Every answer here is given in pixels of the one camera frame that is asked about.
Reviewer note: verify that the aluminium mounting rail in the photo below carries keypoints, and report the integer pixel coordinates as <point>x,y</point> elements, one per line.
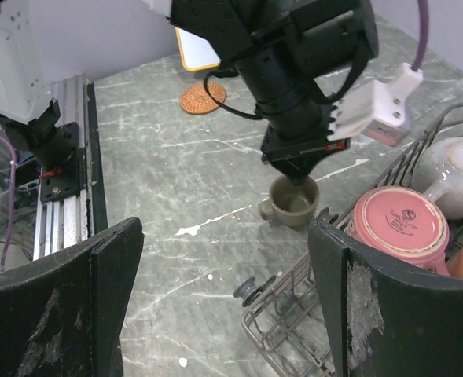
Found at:
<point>71,200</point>

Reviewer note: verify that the cork coaster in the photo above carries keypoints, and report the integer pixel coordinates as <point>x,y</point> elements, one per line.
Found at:
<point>196,101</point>

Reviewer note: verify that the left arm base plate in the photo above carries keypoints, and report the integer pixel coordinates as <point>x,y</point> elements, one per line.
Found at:
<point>61,156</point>

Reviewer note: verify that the small olive grey cup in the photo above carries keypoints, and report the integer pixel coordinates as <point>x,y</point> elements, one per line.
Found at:
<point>291,205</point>

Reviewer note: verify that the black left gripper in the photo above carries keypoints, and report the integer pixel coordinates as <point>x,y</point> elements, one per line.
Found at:
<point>299,114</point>

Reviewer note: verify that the grey wire dish rack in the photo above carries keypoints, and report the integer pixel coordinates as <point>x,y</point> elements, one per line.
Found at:
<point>284,318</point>

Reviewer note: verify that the pink patterned mug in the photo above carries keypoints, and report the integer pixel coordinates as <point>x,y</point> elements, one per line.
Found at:
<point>402,223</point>

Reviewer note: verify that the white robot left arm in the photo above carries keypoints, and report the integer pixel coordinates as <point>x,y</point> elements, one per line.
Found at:
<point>297,58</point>

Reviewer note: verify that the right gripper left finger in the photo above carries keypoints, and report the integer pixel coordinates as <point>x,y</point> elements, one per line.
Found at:
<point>62,315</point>

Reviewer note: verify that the cream white speckled mug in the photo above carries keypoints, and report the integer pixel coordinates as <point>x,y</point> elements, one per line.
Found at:
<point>438,175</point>

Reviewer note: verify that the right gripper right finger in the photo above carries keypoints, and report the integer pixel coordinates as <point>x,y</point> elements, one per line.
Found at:
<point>385,317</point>

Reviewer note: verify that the small whiteboard wooden frame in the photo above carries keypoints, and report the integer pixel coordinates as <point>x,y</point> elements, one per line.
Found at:
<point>195,52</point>

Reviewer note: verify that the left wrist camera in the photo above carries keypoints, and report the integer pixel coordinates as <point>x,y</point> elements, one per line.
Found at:
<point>377,109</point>

